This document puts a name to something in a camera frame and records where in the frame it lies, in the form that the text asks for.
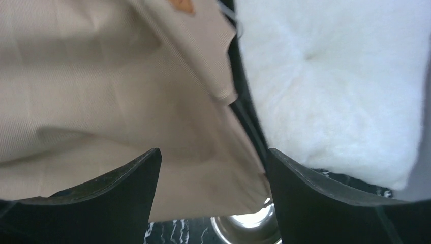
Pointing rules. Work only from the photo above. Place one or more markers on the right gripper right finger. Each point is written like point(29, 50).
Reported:
point(313, 208)

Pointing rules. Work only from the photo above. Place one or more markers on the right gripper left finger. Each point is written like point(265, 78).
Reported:
point(111, 208)

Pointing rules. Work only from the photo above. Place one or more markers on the tan fabric pet tent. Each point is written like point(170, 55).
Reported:
point(87, 86)

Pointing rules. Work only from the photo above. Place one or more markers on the white fluffy cushion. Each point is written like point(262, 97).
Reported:
point(339, 85)

